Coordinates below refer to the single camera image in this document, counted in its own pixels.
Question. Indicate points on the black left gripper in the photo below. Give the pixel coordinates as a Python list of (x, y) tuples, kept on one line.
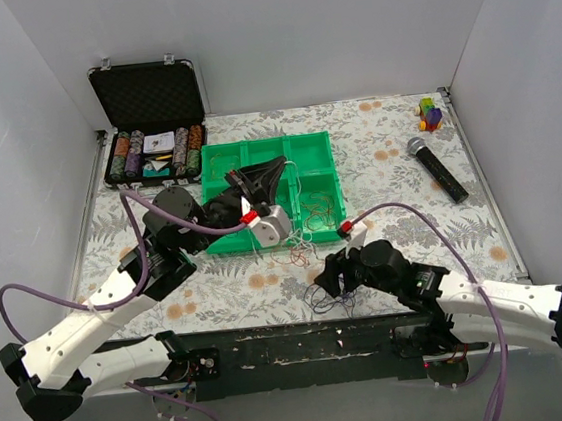
[(246, 187)]

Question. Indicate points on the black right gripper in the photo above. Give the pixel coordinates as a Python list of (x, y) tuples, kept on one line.
[(340, 270)]

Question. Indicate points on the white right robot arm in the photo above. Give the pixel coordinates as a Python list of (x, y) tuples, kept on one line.
[(456, 308)]

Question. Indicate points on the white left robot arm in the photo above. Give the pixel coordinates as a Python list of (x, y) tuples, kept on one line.
[(57, 371)]

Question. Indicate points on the green compartment tray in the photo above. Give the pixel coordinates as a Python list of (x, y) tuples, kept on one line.
[(309, 190)]

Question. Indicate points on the black poker chip case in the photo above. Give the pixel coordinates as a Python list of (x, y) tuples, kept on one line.
[(152, 97)]

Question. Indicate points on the black microphone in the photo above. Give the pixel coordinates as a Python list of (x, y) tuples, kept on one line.
[(417, 147)]

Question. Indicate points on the colourful toy block figure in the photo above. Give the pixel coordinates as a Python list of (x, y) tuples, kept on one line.
[(430, 116)]

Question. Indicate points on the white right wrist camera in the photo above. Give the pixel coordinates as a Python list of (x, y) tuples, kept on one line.
[(354, 233)]

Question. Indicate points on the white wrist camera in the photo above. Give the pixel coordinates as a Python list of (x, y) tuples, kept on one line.
[(354, 233), (271, 229)]

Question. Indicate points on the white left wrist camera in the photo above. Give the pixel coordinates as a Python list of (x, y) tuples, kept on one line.
[(271, 229)]

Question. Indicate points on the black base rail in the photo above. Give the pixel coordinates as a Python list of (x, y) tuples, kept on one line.
[(302, 355)]

